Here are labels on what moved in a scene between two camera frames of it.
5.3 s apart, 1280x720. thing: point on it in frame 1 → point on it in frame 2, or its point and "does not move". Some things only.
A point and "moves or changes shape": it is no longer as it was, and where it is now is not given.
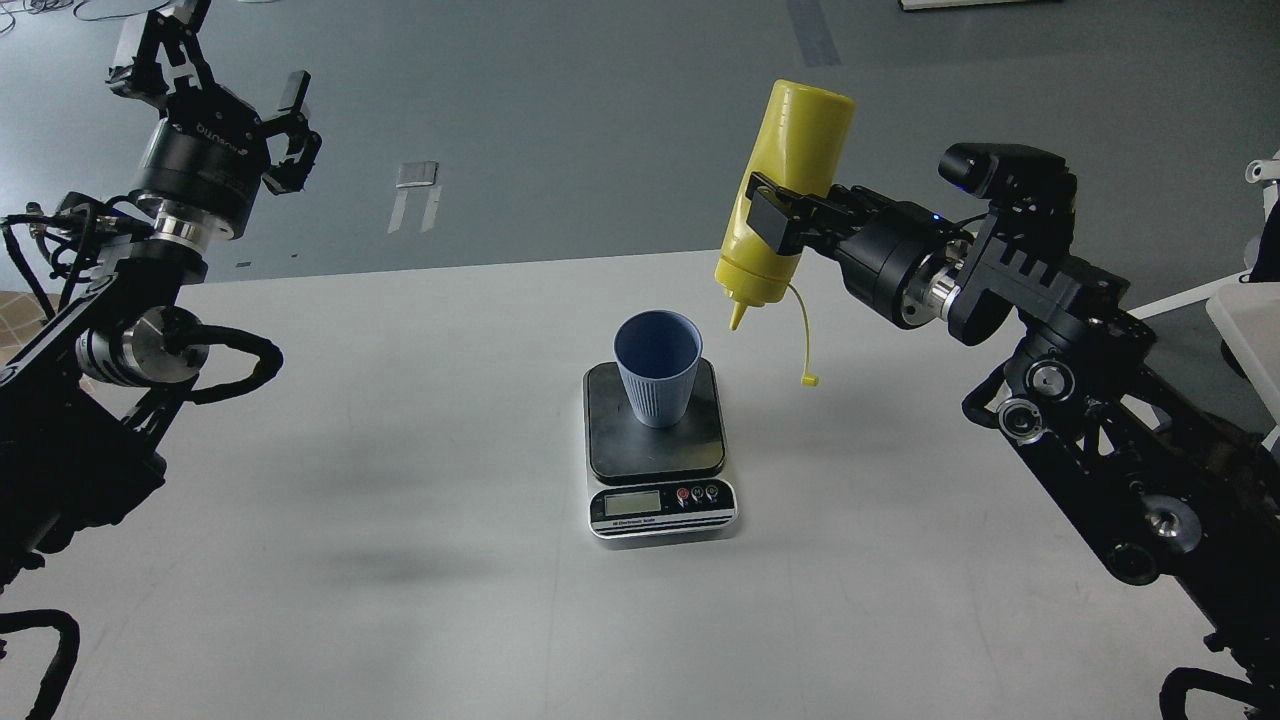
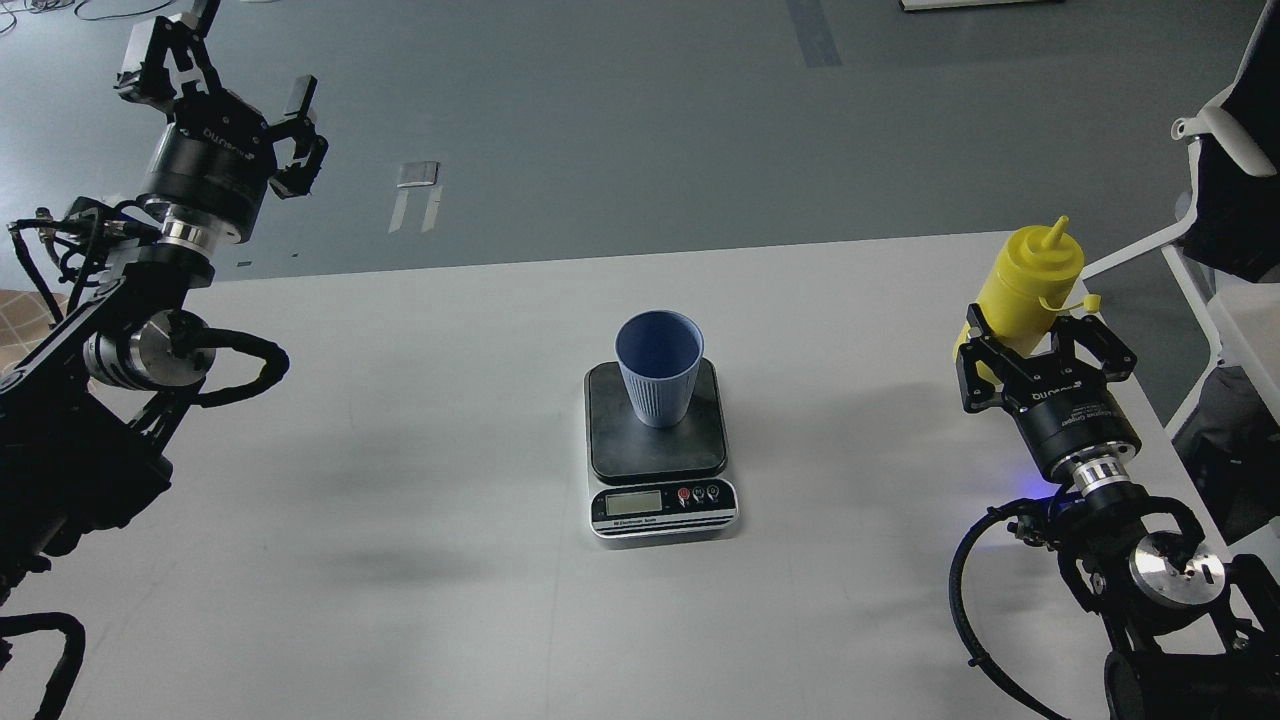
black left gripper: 209,152 does not move
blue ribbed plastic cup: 658,352 does not move
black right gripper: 900,259 → 1066,412
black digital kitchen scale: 649,486 does not move
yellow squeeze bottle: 803,137 moves or changes shape
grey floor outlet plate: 417,173 does not move
